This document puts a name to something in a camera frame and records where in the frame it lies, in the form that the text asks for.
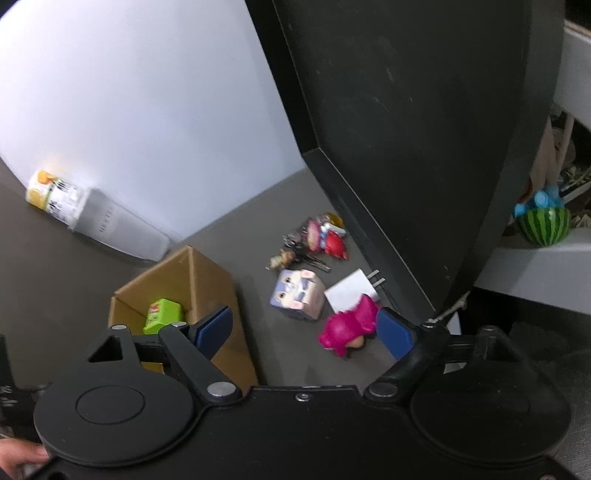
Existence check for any large black panel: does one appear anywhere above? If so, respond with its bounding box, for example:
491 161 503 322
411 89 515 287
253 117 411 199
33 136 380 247
244 0 568 324

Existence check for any bunch of keys with charms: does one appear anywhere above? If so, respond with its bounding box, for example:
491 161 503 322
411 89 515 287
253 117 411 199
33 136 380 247
265 217 331 274

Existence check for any white shelf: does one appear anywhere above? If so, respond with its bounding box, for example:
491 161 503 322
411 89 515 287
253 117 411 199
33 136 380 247
475 228 591 319

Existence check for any orange print juice carton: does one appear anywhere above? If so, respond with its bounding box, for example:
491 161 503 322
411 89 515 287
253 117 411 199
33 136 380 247
25 169 90 228

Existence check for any cardboard box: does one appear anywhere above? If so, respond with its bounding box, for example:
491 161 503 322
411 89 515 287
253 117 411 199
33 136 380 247
108 244 259 391

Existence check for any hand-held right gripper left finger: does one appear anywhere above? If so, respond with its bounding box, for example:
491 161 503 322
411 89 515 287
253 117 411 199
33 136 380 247
87 305 242 405

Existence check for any pink toy figure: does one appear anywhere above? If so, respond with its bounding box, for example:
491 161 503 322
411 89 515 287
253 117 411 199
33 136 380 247
318 294 382 357

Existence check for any person's left hand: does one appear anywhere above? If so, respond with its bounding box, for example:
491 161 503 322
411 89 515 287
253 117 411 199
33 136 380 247
0 438 51 480

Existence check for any blue and red toy figure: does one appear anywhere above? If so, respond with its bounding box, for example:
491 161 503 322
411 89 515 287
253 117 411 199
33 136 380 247
321 223 350 260

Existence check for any white charger plug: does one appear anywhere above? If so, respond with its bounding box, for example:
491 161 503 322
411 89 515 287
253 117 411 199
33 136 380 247
324 269 387 315

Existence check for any small blue toy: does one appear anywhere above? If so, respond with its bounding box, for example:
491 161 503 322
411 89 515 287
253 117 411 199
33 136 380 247
514 182 563 219

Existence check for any watermelon ball toy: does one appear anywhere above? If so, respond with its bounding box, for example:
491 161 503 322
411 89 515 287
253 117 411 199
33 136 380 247
515 205 572 248

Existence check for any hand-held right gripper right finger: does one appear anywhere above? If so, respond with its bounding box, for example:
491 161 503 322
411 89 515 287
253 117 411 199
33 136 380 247
364 307 514 402

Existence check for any long white box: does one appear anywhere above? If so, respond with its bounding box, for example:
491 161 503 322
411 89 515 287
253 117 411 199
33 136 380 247
68 187 171 262

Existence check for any green drink carton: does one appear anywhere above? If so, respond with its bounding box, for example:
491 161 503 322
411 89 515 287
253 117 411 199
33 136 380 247
142 298 186 336

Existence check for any cube rabbit toy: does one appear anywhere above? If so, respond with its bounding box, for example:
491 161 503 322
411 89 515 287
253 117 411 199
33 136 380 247
270 269 327 322

